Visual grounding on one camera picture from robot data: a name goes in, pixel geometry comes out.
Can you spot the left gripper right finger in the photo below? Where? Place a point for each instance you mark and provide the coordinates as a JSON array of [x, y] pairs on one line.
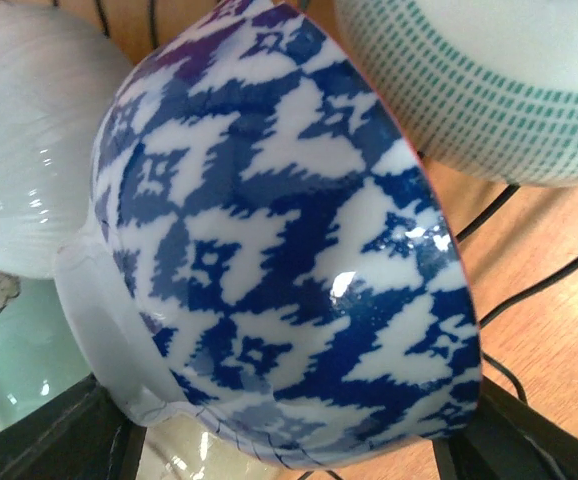
[[506, 439]]

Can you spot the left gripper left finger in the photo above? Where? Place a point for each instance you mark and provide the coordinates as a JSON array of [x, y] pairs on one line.
[[80, 434]]

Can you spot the pale green bowl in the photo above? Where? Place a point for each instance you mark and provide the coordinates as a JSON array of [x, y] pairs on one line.
[[39, 358], [489, 88]]

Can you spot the red bottom bowl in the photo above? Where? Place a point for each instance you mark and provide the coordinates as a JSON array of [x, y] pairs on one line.
[[279, 250]]

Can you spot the white bowl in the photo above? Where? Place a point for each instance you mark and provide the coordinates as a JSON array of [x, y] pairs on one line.
[[58, 75], [181, 448]]

